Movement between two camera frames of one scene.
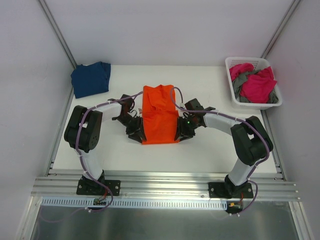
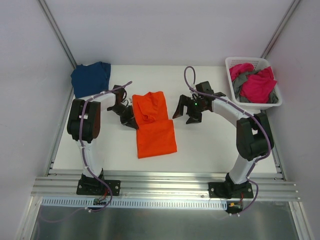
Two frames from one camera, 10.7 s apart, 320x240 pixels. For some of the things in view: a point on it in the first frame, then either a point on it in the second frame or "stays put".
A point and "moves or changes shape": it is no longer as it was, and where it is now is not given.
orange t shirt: (160, 116) moves or changes shape
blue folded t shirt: (90, 79) stays put
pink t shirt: (257, 87) stays put
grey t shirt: (273, 97) stays put
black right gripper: (184, 128) -> (189, 107)
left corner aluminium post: (58, 33) stays put
